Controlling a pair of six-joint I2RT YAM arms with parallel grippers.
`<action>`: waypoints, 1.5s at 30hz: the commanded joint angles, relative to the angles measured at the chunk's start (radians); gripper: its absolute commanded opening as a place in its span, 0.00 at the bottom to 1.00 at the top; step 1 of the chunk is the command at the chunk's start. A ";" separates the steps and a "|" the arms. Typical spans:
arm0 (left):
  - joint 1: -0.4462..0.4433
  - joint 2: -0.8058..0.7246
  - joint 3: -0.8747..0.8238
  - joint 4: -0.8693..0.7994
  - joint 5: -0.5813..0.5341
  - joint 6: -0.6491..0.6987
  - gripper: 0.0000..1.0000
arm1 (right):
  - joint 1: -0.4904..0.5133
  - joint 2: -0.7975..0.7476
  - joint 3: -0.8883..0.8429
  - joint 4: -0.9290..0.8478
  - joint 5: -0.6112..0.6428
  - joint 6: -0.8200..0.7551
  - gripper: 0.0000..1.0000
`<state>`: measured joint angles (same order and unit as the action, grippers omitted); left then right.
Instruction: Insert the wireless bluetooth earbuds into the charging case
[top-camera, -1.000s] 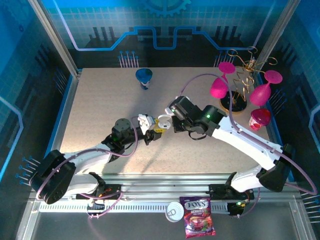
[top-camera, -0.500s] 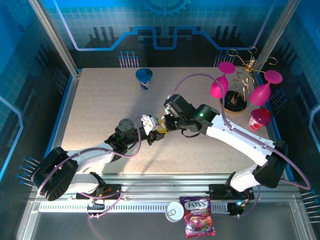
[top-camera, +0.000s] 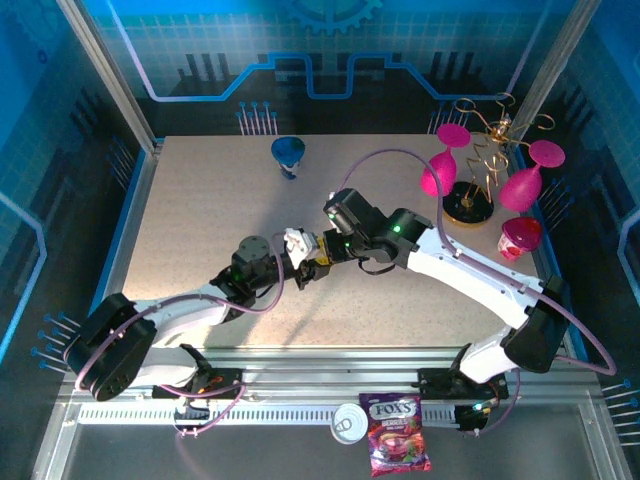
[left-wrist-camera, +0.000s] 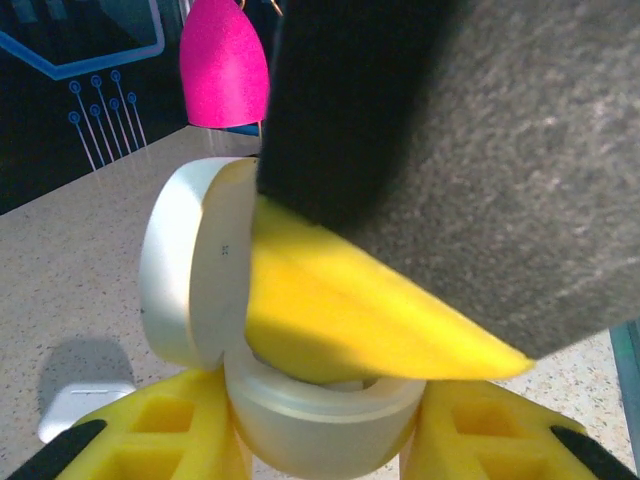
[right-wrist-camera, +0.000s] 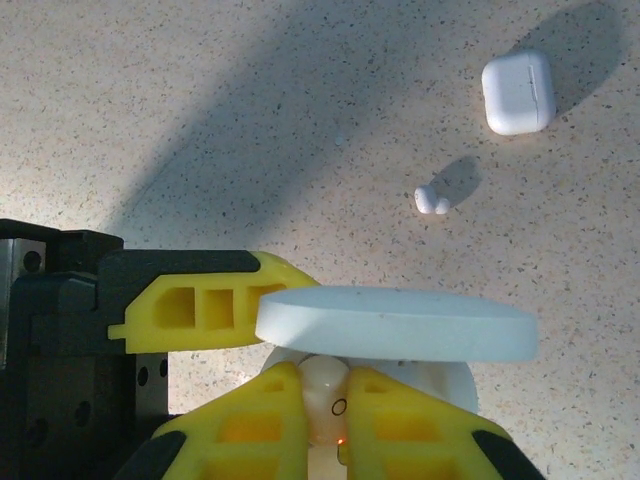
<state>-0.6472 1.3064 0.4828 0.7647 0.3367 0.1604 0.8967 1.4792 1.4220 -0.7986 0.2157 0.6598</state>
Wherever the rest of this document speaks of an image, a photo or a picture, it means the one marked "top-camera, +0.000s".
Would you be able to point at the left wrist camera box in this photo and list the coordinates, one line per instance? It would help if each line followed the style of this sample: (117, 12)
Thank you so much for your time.
(300, 242)

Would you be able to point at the blue blackberry yogurt cup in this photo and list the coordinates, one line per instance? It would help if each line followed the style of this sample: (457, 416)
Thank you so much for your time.
(289, 150)

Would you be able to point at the purple candy bag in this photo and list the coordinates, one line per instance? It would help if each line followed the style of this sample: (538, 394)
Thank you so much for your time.
(395, 435)

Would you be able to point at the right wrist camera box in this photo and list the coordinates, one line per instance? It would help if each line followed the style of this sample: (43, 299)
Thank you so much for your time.
(337, 207)

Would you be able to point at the pink wine glass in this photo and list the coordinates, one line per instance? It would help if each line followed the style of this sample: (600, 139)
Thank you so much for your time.
(520, 190)
(437, 175)

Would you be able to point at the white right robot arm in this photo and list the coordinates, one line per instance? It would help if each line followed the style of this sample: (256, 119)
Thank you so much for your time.
(475, 270)

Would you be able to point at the aluminium frame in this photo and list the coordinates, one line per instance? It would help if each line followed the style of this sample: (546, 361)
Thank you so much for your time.
(325, 360)

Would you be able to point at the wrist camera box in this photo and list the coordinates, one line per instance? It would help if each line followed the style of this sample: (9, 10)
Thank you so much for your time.
(300, 242)
(337, 207)

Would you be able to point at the silver tin can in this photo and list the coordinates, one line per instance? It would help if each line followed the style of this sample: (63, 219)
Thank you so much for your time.
(350, 422)

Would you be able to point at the pink yogurt cup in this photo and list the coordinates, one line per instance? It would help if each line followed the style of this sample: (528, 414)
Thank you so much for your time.
(517, 237)

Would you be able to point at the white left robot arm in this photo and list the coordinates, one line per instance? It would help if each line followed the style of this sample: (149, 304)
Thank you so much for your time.
(185, 310)

